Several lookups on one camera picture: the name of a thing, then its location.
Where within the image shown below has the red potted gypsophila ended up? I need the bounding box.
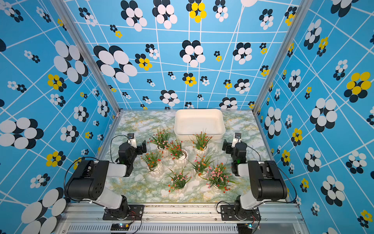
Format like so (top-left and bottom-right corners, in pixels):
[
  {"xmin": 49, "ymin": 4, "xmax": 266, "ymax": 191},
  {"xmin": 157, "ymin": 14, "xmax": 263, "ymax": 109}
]
[
  {"xmin": 149, "ymin": 129, "xmax": 171, "ymax": 157},
  {"xmin": 141, "ymin": 151, "xmax": 163, "ymax": 177},
  {"xmin": 168, "ymin": 139, "xmax": 188, "ymax": 167}
]

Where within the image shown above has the right aluminium corner post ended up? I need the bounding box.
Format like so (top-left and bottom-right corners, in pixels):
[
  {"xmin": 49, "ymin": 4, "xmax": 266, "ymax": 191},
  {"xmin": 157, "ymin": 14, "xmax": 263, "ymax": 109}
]
[{"xmin": 253, "ymin": 0, "xmax": 313, "ymax": 115}]

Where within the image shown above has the right controller board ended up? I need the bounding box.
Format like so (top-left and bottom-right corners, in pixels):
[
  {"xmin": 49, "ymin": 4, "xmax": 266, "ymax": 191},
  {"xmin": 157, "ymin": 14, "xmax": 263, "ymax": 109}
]
[{"xmin": 237, "ymin": 223, "xmax": 253, "ymax": 234}]

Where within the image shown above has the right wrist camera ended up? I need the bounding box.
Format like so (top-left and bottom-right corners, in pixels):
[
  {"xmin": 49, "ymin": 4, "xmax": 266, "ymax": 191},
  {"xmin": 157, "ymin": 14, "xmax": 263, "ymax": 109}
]
[{"xmin": 231, "ymin": 133, "xmax": 242, "ymax": 148}]

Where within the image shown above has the left aluminium corner post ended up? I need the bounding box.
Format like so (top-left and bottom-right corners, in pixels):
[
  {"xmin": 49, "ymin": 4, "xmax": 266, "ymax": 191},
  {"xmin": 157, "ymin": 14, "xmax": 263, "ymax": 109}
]
[{"xmin": 51, "ymin": 1, "xmax": 121, "ymax": 114}]

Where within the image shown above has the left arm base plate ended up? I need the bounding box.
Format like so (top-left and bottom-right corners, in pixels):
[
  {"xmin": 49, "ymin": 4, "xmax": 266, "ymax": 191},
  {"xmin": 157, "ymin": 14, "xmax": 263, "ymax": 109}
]
[{"xmin": 102, "ymin": 204, "xmax": 145, "ymax": 221}]

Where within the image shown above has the controller board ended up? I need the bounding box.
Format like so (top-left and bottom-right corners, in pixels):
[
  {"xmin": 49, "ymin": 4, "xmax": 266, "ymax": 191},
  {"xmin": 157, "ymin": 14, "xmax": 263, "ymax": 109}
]
[
  {"xmin": 111, "ymin": 223, "xmax": 131, "ymax": 233},
  {"xmin": 237, "ymin": 223, "xmax": 253, "ymax": 234}
]

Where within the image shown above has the aluminium front rail frame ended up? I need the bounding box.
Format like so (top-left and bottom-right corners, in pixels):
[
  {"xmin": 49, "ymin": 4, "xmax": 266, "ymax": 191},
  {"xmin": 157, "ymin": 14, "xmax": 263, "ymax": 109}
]
[{"xmin": 55, "ymin": 203, "xmax": 309, "ymax": 234}]

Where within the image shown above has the aluminium corner post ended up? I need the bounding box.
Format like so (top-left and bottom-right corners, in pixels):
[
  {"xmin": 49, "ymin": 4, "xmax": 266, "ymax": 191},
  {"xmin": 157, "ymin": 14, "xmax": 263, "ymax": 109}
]
[
  {"xmin": 51, "ymin": 1, "xmax": 121, "ymax": 114},
  {"xmin": 253, "ymin": 0, "xmax": 313, "ymax": 115}
]

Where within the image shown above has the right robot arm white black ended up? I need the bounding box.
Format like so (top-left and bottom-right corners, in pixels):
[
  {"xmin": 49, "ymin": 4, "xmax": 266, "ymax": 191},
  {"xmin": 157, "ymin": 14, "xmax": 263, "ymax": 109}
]
[{"xmin": 222, "ymin": 139, "xmax": 287, "ymax": 221}]

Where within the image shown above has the pink potted gypsophila middle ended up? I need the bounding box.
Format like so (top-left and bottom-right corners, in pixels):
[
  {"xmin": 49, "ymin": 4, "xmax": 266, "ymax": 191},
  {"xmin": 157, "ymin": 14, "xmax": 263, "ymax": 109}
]
[{"xmin": 189, "ymin": 155, "xmax": 213, "ymax": 179}]

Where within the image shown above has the white plastic storage box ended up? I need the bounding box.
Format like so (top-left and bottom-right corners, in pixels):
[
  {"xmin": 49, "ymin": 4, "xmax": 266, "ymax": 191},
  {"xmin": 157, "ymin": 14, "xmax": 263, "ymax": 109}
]
[{"xmin": 174, "ymin": 109, "xmax": 226, "ymax": 141}]

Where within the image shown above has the orange potted gypsophila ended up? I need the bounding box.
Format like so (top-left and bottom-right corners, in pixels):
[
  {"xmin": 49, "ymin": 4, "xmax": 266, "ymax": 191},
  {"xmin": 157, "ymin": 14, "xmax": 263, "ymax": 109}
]
[{"xmin": 192, "ymin": 131, "xmax": 212, "ymax": 156}]

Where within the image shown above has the pink potted gypsophila large right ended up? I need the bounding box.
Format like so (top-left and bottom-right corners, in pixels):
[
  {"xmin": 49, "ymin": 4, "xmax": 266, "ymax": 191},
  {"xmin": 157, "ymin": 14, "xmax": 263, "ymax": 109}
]
[{"xmin": 205, "ymin": 162, "xmax": 236, "ymax": 194}]

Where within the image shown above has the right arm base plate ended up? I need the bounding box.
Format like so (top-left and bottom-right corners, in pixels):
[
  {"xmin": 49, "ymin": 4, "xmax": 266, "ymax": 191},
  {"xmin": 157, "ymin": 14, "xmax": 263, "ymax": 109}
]
[{"xmin": 219, "ymin": 204, "xmax": 262, "ymax": 222}]

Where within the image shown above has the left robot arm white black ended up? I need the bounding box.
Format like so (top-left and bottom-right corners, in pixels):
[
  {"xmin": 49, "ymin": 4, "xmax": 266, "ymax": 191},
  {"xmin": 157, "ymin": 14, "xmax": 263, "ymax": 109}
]
[{"xmin": 64, "ymin": 140, "xmax": 147, "ymax": 220}]

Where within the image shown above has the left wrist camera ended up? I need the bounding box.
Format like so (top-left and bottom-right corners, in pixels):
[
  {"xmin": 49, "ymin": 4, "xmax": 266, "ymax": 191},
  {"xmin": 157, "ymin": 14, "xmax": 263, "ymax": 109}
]
[{"xmin": 127, "ymin": 133, "xmax": 137, "ymax": 148}]

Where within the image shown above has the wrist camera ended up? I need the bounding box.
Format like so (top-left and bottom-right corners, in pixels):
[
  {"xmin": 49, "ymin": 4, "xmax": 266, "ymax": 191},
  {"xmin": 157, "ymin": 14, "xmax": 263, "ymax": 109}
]
[
  {"xmin": 127, "ymin": 133, "xmax": 137, "ymax": 148},
  {"xmin": 231, "ymin": 133, "xmax": 242, "ymax": 148}
]

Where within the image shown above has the pink potted gypsophila front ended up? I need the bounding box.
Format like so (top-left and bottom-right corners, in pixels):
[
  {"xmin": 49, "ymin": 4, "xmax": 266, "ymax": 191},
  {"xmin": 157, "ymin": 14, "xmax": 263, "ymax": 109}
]
[{"xmin": 168, "ymin": 167, "xmax": 192, "ymax": 193}]

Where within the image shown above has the left controller board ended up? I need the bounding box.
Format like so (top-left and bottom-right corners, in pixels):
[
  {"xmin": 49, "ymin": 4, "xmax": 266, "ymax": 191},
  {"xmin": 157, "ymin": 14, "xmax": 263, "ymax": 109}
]
[{"xmin": 111, "ymin": 223, "xmax": 131, "ymax": 233}]

